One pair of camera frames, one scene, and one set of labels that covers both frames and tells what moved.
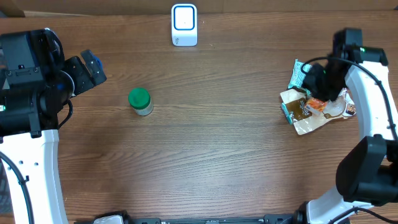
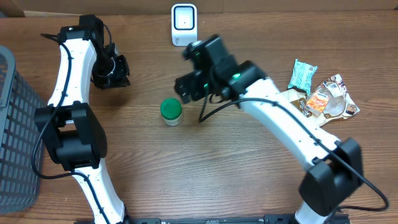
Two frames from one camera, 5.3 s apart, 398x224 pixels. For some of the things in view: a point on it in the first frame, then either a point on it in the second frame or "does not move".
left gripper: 76,66 to 121,81
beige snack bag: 305,121 does not move
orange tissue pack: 316,104 does not move
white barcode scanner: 184,24 does not move
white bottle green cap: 141,102 to 171,110
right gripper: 324,95 to 189,85
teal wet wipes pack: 297,76 does not move
